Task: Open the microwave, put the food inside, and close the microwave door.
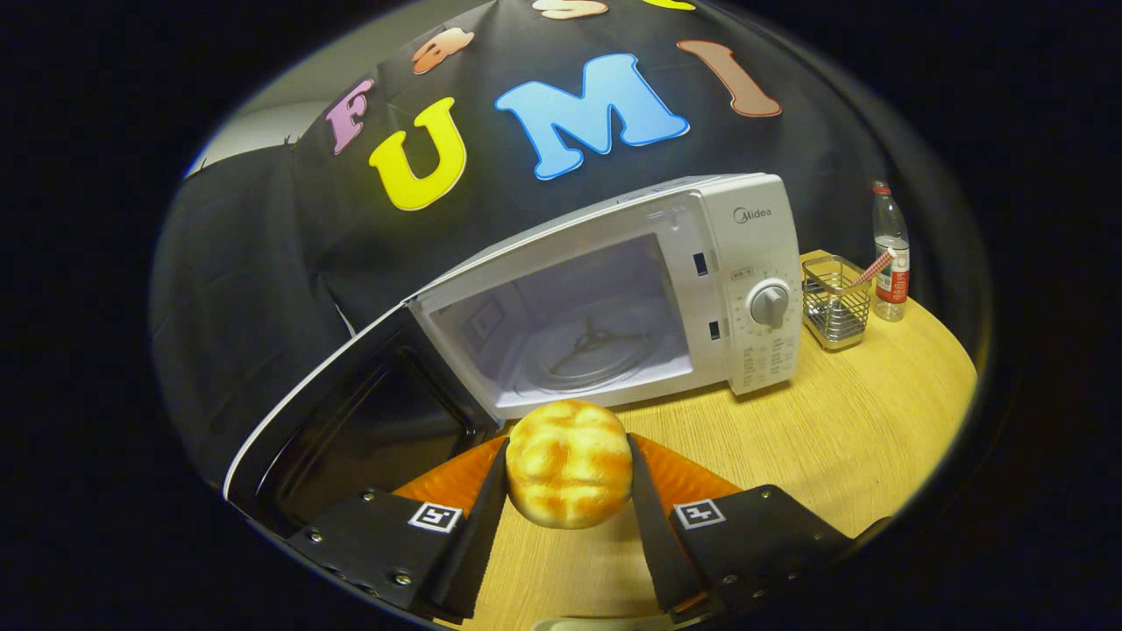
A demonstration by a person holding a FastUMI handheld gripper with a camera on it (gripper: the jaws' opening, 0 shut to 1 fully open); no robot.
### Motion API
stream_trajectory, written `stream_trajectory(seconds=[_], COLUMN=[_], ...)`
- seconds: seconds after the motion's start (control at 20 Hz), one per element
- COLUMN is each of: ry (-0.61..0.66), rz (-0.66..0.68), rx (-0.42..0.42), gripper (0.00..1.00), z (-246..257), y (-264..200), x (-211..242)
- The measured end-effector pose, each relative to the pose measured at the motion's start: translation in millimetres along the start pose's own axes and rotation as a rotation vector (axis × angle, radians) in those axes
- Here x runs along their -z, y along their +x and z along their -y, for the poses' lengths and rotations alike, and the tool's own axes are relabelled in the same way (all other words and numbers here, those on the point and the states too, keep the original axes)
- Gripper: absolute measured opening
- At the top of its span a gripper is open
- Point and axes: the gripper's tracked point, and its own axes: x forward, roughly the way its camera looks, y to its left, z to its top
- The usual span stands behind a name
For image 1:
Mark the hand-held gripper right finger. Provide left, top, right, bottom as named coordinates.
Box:
left=625, top=433, right=856, bottom=625

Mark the pale rectangular plate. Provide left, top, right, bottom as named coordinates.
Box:
left=531, top=616, right=672, bottom=631

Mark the clear plastic water bottle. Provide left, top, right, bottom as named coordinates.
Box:
left=871, top=181, right=912, bottom=323

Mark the golden bread bun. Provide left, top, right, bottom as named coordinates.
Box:
left=505, top=399, right=634, bottom=530

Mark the red checked straw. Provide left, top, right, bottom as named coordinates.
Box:
left=849, top=249, right=896, bottom=288

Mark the metal wire basket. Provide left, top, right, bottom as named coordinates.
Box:
left=802, top=254, right=874, bottom=352

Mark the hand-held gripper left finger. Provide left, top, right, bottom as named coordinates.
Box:
left=285, top=436, right=511, bottom=625

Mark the white microwave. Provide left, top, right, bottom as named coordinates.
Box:
left=222, top=172, right=804, bottom=535

